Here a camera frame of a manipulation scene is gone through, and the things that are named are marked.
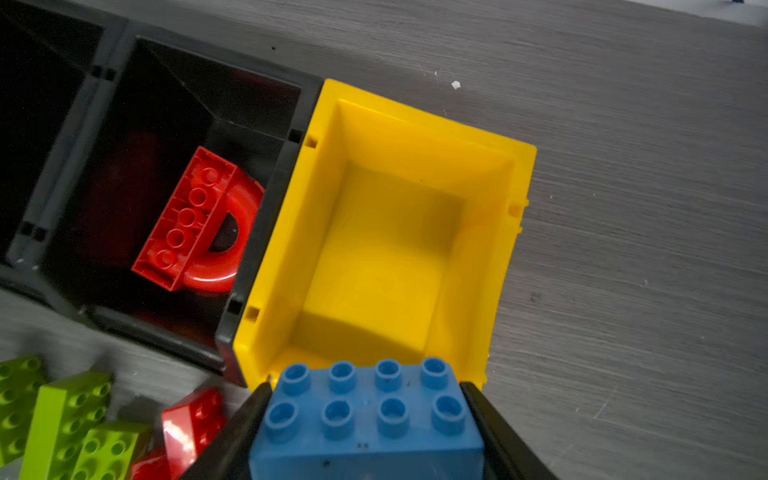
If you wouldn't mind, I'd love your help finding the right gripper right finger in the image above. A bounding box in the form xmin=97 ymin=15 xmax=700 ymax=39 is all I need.
xmin=459 ymin=382 xmax=558 ymax=480

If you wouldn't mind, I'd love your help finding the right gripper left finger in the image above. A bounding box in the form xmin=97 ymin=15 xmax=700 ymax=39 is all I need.
xmin=180 ymin=382 xmax=273 ymax=480

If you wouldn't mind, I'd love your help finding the blue lego brick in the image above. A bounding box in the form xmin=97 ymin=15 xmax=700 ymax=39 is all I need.
xmin=248 ymin=357 xmax=485 ymax=479

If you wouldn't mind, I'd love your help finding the red arch lego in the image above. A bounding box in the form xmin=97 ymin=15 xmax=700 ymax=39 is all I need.
xmin=132 ymin=146 xmax=265 ymax=294

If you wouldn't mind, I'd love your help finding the red lego brick cluster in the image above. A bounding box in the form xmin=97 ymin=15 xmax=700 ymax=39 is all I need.
xmin=130 ymin=387 xmax=227 ymax=480

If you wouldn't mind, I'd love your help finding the green lego brick left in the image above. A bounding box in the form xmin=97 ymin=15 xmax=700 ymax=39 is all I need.
xmin=71 ymin=421 xmax=152 ymax=480

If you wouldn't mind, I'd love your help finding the green lego brick right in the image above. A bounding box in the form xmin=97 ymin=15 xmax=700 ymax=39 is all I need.
xmin=20 ymin=371 xmax=112 ymax=480

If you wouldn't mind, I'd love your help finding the green lego brick upright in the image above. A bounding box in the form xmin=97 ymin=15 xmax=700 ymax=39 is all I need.
xmin=0 ymin=355 xmax=48 ymax=467

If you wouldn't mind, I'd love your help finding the yellow bin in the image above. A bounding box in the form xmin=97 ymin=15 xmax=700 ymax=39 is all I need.
xmin=233 ymin=79 xmax=537 ymax=388

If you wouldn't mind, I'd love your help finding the black middle bin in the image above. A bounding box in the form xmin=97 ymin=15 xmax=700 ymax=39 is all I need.
xmin=10 ymin=21 xmax=323 ymax=385

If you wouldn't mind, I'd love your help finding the black bin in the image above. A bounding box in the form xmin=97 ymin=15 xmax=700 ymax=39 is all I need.
xmin=1 ymin=1 xmax=125 ymax=267
xmin=10 ymin=21 xmax=323 ymax=385

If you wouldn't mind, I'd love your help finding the black left bin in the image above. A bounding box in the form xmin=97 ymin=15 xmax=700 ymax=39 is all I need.
xmin=1 ymin=1 xmax=125 ymax=267

